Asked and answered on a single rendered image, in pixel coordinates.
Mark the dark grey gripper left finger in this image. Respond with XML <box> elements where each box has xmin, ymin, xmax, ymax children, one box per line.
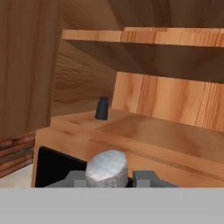
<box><xmin>45</xmin><ymin>171</ymin><xmax>89</xmax><ymax>189</ymax></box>

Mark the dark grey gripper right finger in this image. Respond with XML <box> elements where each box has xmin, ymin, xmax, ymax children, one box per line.
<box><xmin>132</xmin><ymin>170</ymin><xmax>179</xmax><ymax>189</ymax></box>

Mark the silver grey shaker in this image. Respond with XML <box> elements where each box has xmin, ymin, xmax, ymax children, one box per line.
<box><xmin>84</xmin><ymin>149</ymin><xmax>130</xmax><ymax>189</ymax></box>

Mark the wooden cabinet door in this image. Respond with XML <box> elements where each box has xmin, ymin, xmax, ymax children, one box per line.
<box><xmin>0</xmin><ymin>0</ymin><xmax>64</xmax><ymax>142</ymax></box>

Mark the wooden cabinet shelf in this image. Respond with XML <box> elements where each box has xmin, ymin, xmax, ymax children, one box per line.
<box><xmin>61</xmin><ymin>26</ymin><xmax>224</xmax><ymax>85</ymax></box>

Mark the wooden wall cabinet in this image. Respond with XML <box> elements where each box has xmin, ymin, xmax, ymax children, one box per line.
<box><xmin>31</xmin><ymin>0</ymin><xmax>224</xmax><ymax>189</ymax></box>

